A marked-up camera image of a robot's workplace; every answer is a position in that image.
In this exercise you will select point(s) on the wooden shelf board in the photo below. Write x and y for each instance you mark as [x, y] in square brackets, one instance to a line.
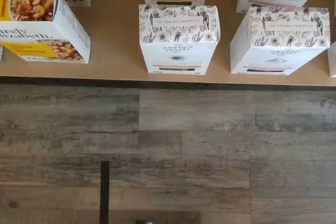
[118, 37]

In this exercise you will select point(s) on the white box dark strip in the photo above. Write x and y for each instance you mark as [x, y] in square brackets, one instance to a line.
[333, 61]

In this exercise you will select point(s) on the black straight bar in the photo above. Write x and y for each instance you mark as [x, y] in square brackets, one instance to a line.
[104, 195]

